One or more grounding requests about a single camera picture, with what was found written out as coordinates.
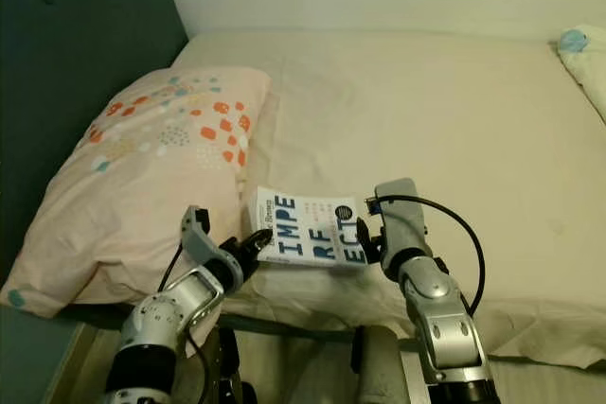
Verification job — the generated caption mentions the grey robot left leg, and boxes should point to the grey robot left leg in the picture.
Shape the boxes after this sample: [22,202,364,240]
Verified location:
[202,328,249,404]

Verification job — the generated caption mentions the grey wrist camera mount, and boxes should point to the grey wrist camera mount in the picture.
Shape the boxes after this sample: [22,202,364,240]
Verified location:
[374,177,434,271]
[180,205,244,284]

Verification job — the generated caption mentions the white book blue letters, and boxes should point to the white book blue letters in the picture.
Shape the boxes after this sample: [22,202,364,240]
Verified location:
[254,186,370,269]

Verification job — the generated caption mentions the cream cartoon print blanket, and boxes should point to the cream cartoon print blanket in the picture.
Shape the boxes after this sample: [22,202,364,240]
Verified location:
[556,26,606,128]

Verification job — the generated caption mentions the dark teal upholstered headboard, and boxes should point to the dark teal upholstered headboard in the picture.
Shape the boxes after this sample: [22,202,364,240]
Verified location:
[0,0,190,293]

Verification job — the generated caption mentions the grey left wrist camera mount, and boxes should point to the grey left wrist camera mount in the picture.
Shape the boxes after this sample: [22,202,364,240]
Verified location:
[180,205,244,284]

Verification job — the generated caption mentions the pink dotted pillow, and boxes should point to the pink dotted pillow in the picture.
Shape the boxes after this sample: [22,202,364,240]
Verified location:
[3,65,273,321]

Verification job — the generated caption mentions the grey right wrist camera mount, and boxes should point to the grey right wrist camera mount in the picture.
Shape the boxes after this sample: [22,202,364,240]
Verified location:
[374,177,434,271]

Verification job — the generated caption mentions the cream sheeted mattress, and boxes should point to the cream sheeted mattress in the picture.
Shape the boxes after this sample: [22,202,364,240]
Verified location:
[57,30,606,374]

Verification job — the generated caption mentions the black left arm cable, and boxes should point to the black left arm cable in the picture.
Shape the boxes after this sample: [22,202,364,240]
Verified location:
[159,243,188,296]

